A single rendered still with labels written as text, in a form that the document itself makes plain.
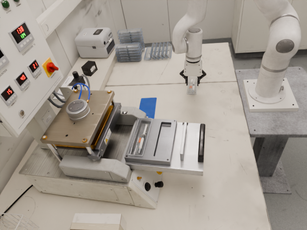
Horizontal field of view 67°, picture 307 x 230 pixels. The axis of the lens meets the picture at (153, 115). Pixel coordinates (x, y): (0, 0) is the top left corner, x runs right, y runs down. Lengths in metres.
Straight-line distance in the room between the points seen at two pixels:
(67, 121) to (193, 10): 0.72
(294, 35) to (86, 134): 0.88
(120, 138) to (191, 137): 0.30
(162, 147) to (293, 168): 1.42
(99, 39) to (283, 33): 1.18
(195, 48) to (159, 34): 2.21
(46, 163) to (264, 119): 1.05
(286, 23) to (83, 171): 0.98
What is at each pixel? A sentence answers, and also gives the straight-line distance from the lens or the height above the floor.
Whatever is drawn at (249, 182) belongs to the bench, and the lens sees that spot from 1.07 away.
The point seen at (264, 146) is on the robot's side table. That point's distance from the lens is 1.67.
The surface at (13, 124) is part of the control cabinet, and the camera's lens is 0.84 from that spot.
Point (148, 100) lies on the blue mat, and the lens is 1.41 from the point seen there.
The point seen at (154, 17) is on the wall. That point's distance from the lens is 3.32.
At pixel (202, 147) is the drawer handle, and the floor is 1.01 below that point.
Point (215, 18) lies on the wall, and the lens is 3.32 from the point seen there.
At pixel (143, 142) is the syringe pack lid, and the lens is 0.86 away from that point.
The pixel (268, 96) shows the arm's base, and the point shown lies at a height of 0.80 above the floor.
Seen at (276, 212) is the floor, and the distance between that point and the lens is 1.89.
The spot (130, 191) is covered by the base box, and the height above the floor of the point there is 0.88.
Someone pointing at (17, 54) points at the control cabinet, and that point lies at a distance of 0.86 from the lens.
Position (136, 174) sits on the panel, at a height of 0.91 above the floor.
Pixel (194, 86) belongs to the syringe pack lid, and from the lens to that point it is 1.38.
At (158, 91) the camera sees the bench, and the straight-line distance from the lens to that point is 1.47.
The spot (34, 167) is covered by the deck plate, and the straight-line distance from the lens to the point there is 1.06.
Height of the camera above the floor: 1.66
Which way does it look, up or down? 44 degrees down
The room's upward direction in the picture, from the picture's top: 10 degrees counter-clockwise
